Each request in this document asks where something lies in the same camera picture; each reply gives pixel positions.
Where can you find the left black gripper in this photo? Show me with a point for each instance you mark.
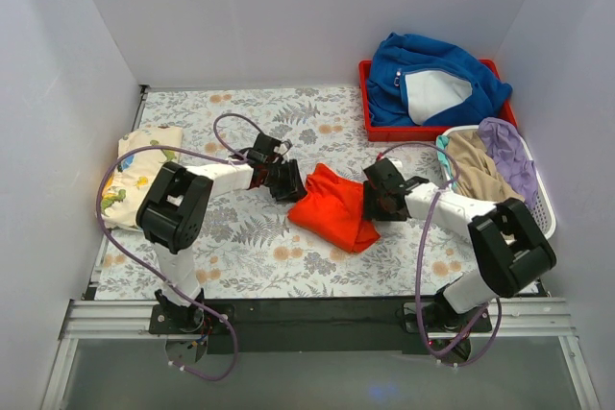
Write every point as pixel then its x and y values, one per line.
pixel 286 180

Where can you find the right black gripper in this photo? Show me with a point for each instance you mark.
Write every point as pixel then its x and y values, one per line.
pixel 373 201

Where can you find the orange t shirt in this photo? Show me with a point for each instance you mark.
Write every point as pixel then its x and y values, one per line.
pixel 333 210

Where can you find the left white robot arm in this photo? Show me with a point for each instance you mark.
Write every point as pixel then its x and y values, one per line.
pixel 172 214

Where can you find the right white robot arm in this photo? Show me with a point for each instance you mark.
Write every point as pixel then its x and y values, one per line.
pixel 511 250

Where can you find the floral tablecloth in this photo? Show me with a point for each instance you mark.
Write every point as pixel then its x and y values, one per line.
pixel 249 249

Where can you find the red plastic tray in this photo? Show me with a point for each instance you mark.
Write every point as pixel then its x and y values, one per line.
pixel 395 134

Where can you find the beige garment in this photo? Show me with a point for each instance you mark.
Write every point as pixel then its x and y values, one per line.
pixel 478 177

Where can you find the blue zip jacket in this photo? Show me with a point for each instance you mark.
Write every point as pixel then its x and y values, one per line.
pixel 417 81

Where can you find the dinosaur print folded cloth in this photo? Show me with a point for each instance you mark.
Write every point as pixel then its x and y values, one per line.
pixel 125 190

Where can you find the purple garment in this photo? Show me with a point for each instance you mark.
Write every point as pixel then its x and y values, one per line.
pixel 505 146

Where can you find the white laundry basket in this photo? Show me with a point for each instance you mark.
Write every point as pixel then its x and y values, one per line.
pixel 542 212

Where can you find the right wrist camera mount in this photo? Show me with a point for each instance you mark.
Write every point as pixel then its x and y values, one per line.
pixel 395 161

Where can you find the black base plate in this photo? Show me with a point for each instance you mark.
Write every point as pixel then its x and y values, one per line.
pixel 322 324

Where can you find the aluminium frame rail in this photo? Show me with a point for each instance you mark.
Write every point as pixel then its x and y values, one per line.
pixel 520 317

